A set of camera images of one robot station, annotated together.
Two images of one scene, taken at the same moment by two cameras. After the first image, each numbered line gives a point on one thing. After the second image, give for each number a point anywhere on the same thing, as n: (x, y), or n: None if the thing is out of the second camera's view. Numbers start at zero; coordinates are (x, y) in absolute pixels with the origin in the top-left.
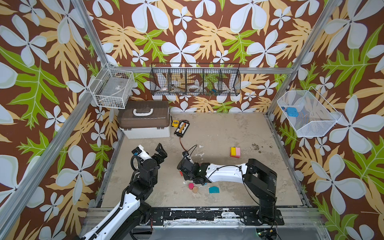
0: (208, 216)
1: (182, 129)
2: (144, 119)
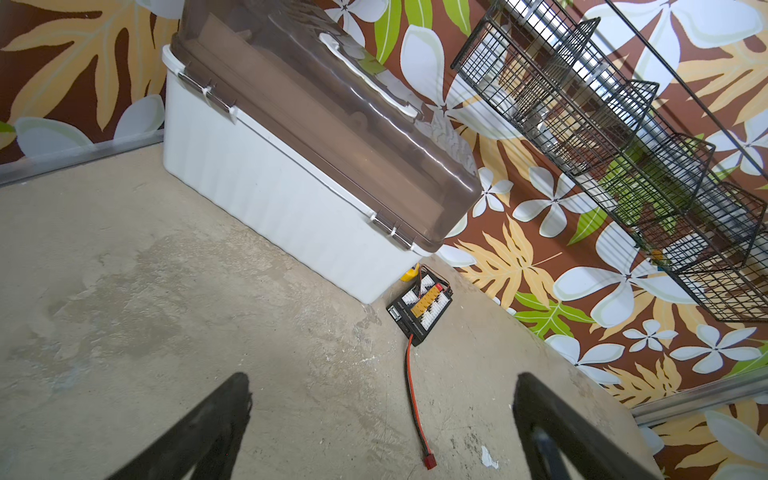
0: None
1: (419, 304)
2: (311, 139)
